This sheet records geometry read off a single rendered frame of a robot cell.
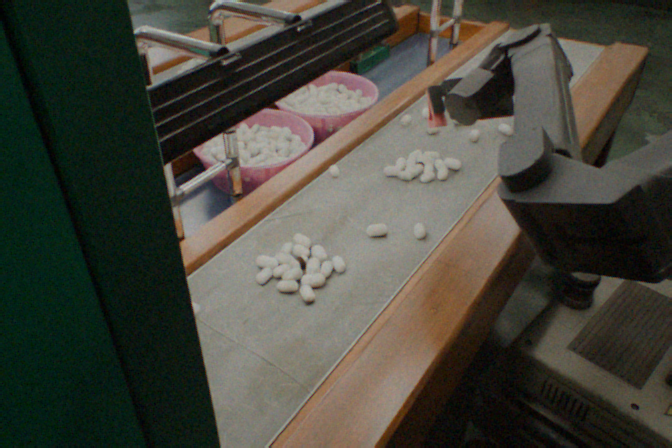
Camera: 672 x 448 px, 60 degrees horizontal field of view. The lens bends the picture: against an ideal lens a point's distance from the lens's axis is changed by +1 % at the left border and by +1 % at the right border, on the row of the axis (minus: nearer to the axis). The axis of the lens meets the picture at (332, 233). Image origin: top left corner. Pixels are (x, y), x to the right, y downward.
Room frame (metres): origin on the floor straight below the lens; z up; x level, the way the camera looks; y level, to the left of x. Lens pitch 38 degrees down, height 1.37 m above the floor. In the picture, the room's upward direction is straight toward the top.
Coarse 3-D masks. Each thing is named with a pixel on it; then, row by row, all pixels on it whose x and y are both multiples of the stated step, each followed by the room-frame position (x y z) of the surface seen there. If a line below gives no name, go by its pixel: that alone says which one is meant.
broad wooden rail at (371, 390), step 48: (624, 48) 1.66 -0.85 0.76; (576, 96) 1.33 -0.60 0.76; (624, 96) 1.48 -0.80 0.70; (480, 240) 0.76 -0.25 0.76; (432, 288) 0.64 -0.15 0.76; (480, 288) 0.64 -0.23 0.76; (384, 336) 0.54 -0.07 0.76; (432, 336) 0.54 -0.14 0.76; (480, 336) 0.67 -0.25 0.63; (336, 384) 0.46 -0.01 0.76; (384, 384) 0.46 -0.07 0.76; (432, 384) 0.49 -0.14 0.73; (288, 432) 0.40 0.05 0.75; (336, 432) 0.39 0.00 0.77; (384, 432) 0.39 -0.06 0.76
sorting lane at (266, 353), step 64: (576, 64) 1.60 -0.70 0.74; (384, 128) 1.21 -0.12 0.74; (448, 128) 1.21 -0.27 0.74; (320, 192) 0.94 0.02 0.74; (384, 192) 0.94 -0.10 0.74; (448, 192) 0.94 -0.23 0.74; (256, 256) 0.75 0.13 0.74; (384, 256) 0.75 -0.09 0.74; (256, 320) 0.60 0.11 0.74; (320, 320) 0.60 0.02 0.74; (256, 384) 0.48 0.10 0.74; (320, 384) 0.48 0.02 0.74
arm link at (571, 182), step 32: (640, 160) 0.35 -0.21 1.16; (512, 192) 0.38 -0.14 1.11; (544, 192) 0.36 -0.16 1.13; (576, 192) 0.34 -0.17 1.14; (608, 192) 0.32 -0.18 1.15; (640, 192) 0.31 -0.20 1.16; (544, 224) 0.35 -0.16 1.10; (576, 224) 0.33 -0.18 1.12; (608, 224) 0.31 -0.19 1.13; (640, 224) 0.30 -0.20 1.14; (544, 256) 0.37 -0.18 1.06; (576, 256) 0.34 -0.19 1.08; (608, 256) 0.32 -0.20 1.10; (640, 256) 0.30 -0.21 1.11
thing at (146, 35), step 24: (216, 24) 0.89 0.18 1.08; (288, 24) 0.80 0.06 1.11; (312, 24) 0.81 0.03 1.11; (144, 48) 0.76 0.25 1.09; (168, 48) 0.72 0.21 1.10; (192, 48) 0.70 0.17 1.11; (216, 48) 0.68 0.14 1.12; (144, 72) 0.76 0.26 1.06; (168, 168) 0.77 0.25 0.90; (216, 168) 0.86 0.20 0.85; (240, 192) 0.89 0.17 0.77
